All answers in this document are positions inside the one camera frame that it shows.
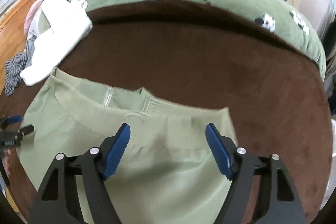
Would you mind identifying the grey striped garment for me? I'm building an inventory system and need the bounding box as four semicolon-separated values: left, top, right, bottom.
4;36;36;96

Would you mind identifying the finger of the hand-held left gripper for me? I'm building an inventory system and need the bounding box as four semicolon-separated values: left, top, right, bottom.
18;124;35;136
0;115;23;127

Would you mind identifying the wooden headboard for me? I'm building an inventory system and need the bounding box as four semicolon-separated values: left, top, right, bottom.
0;0;62;93

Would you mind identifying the pink plush cushion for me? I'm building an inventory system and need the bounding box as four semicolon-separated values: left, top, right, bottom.
23;0;47;35

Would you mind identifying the green zip jacket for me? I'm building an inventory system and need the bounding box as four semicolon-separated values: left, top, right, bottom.
16;67;238;224

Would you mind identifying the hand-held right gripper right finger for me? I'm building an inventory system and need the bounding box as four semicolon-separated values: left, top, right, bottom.
205;123;306;224

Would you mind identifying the white fleece garment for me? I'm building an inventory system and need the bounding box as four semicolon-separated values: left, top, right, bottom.
20;0;93;86

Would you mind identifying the green panda print blanket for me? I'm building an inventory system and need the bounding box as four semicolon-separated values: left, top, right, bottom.
64;0;327;81

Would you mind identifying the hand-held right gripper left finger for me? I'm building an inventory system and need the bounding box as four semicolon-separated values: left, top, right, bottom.
31;123;131;224

